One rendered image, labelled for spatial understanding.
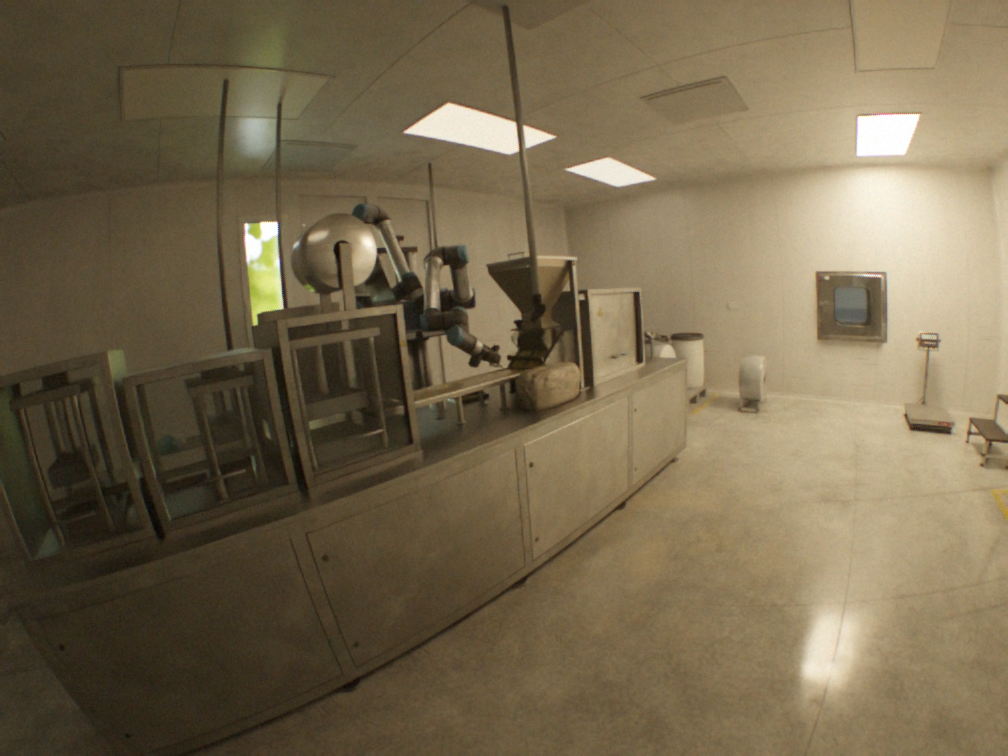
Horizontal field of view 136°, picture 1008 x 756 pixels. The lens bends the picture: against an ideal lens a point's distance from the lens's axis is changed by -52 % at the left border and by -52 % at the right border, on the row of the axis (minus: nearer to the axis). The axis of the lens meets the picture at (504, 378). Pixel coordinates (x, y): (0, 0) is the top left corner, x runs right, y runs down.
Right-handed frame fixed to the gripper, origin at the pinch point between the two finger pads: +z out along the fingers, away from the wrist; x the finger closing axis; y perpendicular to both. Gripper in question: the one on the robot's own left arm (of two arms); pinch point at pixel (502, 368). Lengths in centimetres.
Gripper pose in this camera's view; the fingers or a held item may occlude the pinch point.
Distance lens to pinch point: 220.3
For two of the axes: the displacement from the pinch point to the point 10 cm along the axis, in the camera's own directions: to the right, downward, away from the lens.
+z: 6.4, 3.6, 6.8
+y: 3.0, -9.3, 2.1
